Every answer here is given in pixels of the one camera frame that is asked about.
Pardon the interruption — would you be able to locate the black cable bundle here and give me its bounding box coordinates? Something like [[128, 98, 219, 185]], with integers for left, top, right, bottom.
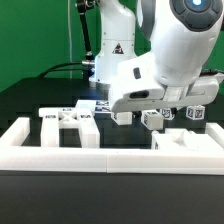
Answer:
[[37, 61, 91, 79]]

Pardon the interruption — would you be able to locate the white chair seat part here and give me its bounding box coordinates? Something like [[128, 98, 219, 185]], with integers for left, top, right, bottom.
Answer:
[[151, 128, 224, 152]]

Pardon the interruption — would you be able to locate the white chair back part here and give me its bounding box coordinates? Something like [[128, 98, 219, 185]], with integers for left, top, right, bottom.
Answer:
[[39, 107, 100, 148]]

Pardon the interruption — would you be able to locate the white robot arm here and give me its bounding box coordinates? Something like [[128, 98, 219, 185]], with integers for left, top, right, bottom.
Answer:
[[91, 0, 224, 113]]

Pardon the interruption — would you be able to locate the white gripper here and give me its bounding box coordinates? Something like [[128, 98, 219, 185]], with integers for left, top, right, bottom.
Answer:
[[108, 56, 224, 113]]

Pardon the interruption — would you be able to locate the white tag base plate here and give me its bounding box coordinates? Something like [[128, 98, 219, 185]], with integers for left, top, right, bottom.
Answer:
[[76, 100, 110, 115]]

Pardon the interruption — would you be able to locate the white U-shaped frame fence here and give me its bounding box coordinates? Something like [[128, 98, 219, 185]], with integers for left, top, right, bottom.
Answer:
[[0, 118, 224, 175]]

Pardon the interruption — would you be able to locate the black pole with clamp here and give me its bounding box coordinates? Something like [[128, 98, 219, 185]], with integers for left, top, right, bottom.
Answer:
[[75, 0, 95, 61]]

